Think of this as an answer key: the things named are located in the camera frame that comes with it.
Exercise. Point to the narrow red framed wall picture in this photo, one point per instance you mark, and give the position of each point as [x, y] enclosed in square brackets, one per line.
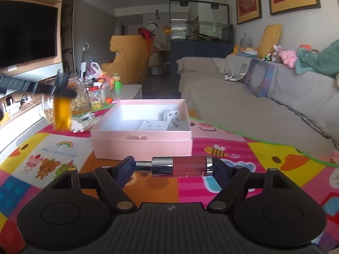
[247, 0]

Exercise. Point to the red lip gloss tube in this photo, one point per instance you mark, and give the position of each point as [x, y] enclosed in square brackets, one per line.
[185, 167]

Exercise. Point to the grey sofa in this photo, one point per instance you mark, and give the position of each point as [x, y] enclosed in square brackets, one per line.
[225, 98]

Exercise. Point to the dark blue cabinet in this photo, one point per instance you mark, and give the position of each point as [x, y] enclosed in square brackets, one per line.
[201, 49]

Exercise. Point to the colourful cartoon play mat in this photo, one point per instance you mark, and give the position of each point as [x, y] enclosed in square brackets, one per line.
[264, 158]

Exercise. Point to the red lid plastic jar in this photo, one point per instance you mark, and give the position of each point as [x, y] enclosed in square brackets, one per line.
[95, 99]

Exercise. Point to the teal cloth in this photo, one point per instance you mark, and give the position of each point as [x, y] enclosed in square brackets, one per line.
[315, 60]

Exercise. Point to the yellow pillow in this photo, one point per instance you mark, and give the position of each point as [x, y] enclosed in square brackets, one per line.
[270, 41]

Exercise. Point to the pink plastic toy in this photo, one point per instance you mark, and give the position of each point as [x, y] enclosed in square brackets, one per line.
[103, 80]

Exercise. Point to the pink cardboard box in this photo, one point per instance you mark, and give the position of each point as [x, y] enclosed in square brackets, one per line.
[143, 145]

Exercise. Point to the orange bottle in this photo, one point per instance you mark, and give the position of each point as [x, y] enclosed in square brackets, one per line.
[62, 113]

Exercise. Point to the white stick vacuum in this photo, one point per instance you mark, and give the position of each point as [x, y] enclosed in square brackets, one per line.
[83, 67]

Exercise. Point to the white plastic bag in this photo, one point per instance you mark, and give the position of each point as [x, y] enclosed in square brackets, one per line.
[95, 67]

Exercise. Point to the glass jar of nuts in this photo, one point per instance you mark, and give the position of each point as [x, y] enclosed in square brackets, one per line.
[80, 103]

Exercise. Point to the white alarm clock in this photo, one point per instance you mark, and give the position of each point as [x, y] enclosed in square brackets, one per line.
[152, 26]

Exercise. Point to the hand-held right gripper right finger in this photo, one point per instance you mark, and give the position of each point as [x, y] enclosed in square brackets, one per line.
[223, 173]

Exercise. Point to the yellow armchair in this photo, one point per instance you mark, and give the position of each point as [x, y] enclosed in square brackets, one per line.
[127, 55]

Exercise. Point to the red ribbon decoration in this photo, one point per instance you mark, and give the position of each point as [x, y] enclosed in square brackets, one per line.
[145, 33]

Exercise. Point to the white coffee table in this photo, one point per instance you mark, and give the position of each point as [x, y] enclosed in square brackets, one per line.
[132, 90]

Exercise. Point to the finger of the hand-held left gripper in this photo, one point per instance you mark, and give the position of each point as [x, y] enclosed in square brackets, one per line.
[62, 80]
[66, 92]

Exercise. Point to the green toy bottle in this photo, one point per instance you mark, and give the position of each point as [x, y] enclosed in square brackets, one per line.
[117, 84]

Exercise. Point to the purple printed board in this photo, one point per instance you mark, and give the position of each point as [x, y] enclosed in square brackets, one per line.
[261, 78]

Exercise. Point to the clear plastic packet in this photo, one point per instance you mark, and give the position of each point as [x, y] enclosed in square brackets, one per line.
[84, 121]

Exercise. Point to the pink plush toy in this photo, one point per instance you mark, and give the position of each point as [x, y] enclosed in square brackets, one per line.
[289, 58]

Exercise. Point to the black television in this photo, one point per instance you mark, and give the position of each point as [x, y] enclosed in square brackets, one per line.
[26, 31]

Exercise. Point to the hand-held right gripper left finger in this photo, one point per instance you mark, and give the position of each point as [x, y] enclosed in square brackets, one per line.
[127, 169]

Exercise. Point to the yellow plush toy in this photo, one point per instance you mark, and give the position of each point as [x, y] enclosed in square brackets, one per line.
[246, 49]

